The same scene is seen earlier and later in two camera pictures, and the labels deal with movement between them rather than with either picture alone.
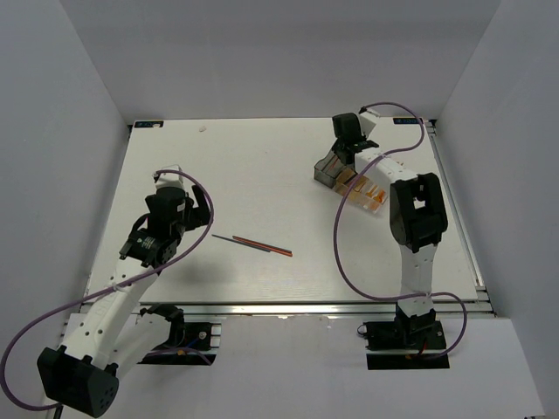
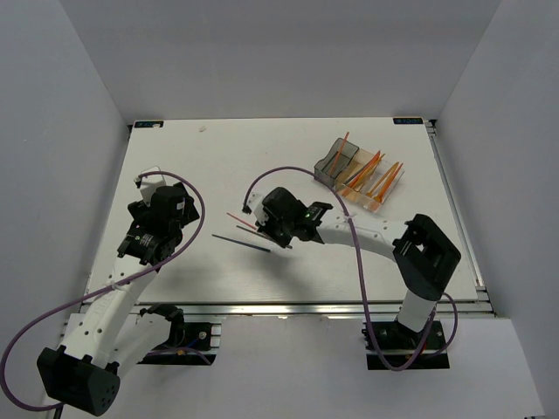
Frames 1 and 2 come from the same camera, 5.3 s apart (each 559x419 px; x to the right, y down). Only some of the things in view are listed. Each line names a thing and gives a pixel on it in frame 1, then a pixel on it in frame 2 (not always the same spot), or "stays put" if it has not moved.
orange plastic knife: (370, 193) -> (371, 163)
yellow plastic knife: (347, 175) -> (363, 175)
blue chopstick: (242, 243) stays put
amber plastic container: (345, 180) stays put
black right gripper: (362, 136) -> (267, 230)
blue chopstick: (230, 238) -> (255, 232)
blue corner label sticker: (407, 120) stays put
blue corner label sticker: (157, 124) stays put
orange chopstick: (273, 250) -> (241, 221)
